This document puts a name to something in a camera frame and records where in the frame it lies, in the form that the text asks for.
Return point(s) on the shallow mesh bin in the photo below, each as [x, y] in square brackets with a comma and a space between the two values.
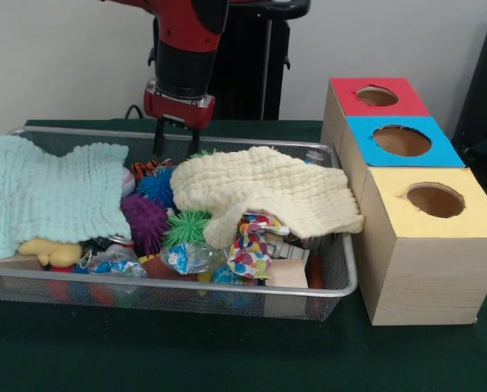
[186, 298]

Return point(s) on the yellow plush toy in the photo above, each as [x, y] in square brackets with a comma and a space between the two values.
[55, 251]

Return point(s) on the tiger plush toy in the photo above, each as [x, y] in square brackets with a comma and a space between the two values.
[147, 166]

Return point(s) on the colourful polka dot paper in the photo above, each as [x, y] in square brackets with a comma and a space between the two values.
[247, 253]

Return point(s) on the mint waffle cloth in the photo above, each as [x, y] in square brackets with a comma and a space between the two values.
[51, 196]

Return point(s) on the wooden box with three holes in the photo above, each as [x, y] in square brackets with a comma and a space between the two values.
[423, 277]

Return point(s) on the green spiky ball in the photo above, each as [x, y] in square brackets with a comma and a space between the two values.
[186, 228]

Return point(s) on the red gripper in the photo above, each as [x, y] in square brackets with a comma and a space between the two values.
[178, 108]

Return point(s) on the white baseball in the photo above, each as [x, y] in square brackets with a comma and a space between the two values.
[128, 181]

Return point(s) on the purple spiky ball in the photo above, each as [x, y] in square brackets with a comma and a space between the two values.
[145, 220]

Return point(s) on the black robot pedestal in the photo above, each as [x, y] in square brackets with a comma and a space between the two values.
[247, 61]

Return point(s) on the blue spiky ball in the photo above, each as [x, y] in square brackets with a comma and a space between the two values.
[155, 185]

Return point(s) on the clear packet with blue print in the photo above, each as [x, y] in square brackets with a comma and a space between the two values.
[186, 257]

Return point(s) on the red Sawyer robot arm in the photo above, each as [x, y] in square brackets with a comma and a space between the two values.
[186, 32]

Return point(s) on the cream waffle cloth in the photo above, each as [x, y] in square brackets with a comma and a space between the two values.
[268, 183]

